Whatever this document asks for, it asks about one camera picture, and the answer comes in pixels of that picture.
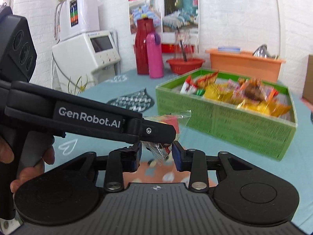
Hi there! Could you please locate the yellow cake snack packet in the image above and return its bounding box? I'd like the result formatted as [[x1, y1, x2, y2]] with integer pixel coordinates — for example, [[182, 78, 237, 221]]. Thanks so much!
[[237, 99, 292, 117]]

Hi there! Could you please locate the green candy packet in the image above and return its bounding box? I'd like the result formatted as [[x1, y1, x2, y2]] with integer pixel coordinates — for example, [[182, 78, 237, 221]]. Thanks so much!
[[195, 89, 205, 97]]

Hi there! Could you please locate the person's left hand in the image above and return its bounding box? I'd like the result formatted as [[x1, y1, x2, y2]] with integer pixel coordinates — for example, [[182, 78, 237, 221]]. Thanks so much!
[[0, 136, 56, 194]]

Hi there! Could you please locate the red white candy packet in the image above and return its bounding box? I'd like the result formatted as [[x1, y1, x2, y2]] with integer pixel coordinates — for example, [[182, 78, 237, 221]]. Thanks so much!
[[180, 75, 197, 94]]

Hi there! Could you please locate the red thermos jug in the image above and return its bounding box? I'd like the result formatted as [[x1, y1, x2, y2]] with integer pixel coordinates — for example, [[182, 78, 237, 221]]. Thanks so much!
[[134, 18, 157, 75]]

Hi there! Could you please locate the orange snack packet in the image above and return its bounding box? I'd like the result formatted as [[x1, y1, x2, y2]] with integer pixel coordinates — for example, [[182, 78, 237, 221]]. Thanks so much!
[[233, 78, 280, 102]]

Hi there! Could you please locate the orange plastic tub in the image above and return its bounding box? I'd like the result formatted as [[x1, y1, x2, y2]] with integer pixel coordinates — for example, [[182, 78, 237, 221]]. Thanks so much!
[[205, 48, 285, 83]]

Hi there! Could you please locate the green cardboard box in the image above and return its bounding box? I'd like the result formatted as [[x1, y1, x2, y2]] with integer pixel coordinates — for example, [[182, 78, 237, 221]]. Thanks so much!
[[156, 69, 298, 160]]

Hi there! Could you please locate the white wall water purifier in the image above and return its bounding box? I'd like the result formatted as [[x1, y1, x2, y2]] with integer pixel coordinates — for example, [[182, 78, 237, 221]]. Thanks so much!
[[59, 0, 100, 41]]

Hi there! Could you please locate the bedding poster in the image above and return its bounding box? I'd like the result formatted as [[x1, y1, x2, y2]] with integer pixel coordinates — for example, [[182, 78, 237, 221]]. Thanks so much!
[[129, 0, 200, 34]]

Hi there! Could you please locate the brown cardboard box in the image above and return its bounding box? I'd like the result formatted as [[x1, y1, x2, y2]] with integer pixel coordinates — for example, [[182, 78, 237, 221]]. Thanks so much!
[[302, 55, 313, 104]]

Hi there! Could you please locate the glass pitcher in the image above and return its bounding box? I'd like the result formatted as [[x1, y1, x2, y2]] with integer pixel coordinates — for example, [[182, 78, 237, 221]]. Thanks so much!
[[174, 29, 198, 61]]

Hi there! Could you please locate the lidded tin container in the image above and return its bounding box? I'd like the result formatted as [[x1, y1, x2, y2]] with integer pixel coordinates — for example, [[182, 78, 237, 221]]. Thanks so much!
[[218, 46, 241, 53]]

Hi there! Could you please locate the red checkered snack packet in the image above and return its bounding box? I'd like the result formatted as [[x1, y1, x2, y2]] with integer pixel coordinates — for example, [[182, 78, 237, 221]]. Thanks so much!
[[196, 72, 219, 89]]

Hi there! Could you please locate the yellow chips bag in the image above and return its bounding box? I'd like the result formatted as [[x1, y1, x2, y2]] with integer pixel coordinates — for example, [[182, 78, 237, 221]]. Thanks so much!
[[203, 83, 234, 102]]

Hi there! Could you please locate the white water dispenser machine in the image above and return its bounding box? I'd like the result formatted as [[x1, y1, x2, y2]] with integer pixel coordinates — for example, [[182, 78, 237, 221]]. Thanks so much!
[[52, 30, 121, 95]]

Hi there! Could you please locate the clear dark candy packet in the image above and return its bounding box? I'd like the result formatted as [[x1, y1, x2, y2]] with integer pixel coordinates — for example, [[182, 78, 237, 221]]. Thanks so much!
[[141, 110, 192, 163]]

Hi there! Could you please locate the pink thermos bottle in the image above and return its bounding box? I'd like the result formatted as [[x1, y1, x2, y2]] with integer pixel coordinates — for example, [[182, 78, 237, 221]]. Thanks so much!
[[146, 32, 164, 79]]

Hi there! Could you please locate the red plastic basin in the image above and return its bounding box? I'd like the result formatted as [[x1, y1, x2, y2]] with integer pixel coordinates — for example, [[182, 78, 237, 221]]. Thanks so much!
[[167, 58, 205, 75]]

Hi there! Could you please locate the steel bowl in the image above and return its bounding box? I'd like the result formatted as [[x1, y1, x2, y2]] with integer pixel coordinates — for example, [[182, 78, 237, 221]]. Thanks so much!
[[253, 44, 271, 58]]

